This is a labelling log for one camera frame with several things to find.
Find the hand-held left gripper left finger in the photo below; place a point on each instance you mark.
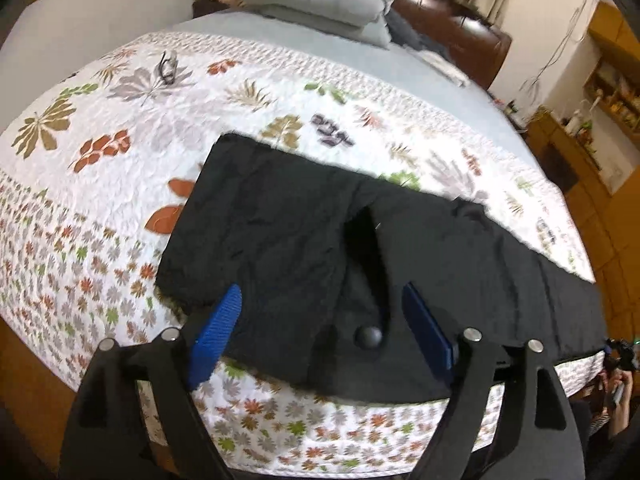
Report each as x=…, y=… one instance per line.
x=215, y=330

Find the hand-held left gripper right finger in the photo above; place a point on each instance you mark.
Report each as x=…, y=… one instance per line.
x=427, y=325

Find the black pants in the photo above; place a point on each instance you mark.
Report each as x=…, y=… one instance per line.
x=280, y=220

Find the person's right hand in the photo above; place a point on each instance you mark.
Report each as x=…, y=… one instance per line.
x=620, y=405

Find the white floral quilt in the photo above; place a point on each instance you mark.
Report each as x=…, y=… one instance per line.
x=150, y=125

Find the wooden desk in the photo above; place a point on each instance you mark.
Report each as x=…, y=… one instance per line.
x=555, y=145

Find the white bottle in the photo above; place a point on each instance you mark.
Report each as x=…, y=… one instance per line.
x=576, y=121

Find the white cloth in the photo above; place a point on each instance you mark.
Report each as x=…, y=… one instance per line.
x=447, y=67

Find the eyeglasses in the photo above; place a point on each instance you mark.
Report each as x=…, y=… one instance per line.
x=168, y=67

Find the light blue bed sheet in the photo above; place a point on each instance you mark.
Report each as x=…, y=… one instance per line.
x=350, y=55

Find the dark cloth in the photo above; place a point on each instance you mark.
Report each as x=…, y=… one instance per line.
x=407, y=35

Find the brown leather headboard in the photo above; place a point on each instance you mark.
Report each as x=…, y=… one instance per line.
x=450, y=25

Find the wooden wall shelf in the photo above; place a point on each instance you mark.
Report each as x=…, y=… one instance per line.
x=617, y=85

